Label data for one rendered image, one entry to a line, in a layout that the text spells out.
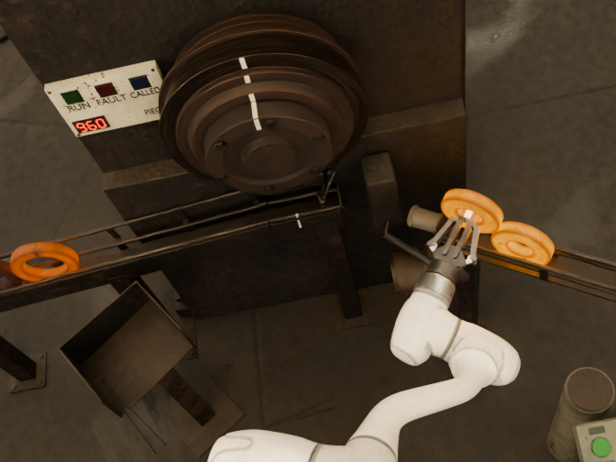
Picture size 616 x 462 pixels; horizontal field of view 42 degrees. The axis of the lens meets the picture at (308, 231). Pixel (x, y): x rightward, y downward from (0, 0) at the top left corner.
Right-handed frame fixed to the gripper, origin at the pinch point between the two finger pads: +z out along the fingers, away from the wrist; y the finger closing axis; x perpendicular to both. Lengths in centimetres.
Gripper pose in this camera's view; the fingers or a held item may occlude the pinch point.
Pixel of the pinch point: (471, 208)
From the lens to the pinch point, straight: 202.4
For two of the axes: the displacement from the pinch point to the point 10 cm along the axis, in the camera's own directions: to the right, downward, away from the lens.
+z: 4.4, -8.3, 3.3
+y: 8.8, 3.2, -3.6
